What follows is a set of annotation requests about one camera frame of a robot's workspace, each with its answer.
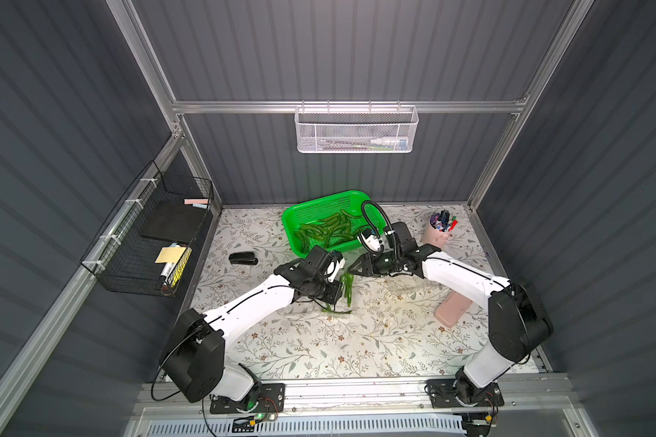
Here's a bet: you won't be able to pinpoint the clear pepper container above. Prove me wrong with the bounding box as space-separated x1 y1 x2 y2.
323 272 355 314

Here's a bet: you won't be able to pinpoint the green plastic basket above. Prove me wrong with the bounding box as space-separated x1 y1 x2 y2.
282 190 370 258

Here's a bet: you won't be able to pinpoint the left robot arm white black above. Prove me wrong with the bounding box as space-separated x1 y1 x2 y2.
159 246 344 411

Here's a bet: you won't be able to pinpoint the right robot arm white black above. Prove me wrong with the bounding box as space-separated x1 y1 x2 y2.
348 221 554 406

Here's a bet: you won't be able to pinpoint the pink pen cup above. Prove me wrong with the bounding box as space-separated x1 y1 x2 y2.
421 209 458 249

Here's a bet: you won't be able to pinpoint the pink case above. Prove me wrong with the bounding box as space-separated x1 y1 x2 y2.
434 291 472 328

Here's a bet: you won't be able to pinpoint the black stapler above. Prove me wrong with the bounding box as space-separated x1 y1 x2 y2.
228 251 259 266

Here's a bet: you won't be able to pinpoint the yellow sticky notes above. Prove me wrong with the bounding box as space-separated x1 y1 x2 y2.
155 246 188 264

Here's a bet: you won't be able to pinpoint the black notebook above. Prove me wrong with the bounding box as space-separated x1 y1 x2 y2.
140 200 208 244

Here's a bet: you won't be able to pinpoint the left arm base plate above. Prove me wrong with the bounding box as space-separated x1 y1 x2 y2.
209 382 286 414

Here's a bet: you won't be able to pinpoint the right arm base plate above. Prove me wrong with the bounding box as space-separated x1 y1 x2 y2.
424 378 505 409

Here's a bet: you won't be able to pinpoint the white wire wall basket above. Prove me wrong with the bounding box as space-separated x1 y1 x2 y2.
293 104 419 154

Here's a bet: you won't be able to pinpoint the black wire wall basket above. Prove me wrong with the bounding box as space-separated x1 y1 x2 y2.
80 164 214 297

